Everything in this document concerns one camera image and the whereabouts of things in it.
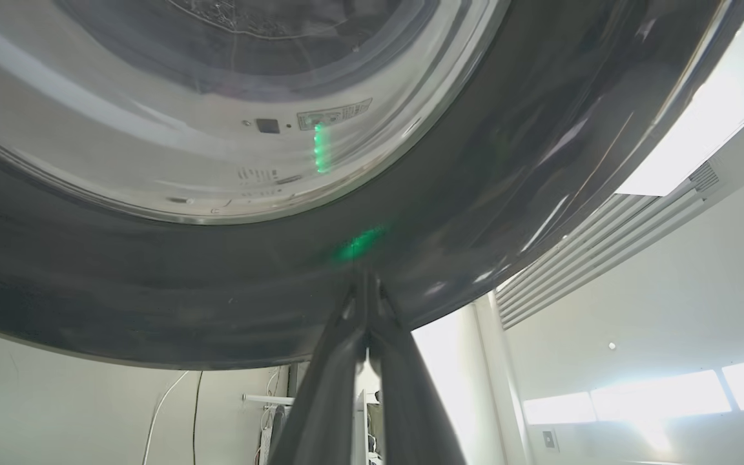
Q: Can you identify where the white wall rail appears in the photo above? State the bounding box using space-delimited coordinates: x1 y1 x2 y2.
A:
242 393 296 408

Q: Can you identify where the thin black wall cable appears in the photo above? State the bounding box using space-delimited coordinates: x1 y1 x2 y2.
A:
192 370 205 465

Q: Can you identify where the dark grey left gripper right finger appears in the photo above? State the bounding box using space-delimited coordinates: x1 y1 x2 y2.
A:
368 278 466 465

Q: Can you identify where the white slatted ceiling vent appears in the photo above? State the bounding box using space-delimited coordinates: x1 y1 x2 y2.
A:
495 161 721 330

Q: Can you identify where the thin white wall cable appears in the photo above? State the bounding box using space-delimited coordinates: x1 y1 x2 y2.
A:
143 370 190 465

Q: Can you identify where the bright high window strip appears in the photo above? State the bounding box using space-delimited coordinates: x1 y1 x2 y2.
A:
524 355 744 425

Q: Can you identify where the bright ceiling light panel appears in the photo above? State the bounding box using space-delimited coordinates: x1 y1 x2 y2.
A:
616 0 744 196

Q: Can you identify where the dark grey washing machine door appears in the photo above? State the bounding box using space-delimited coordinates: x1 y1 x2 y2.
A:
0 0 744 370

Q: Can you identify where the door glass warning label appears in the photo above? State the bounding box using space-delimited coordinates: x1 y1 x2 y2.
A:
297 98 373 130

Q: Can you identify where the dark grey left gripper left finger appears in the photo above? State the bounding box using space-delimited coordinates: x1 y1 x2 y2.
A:
269 278 369 465

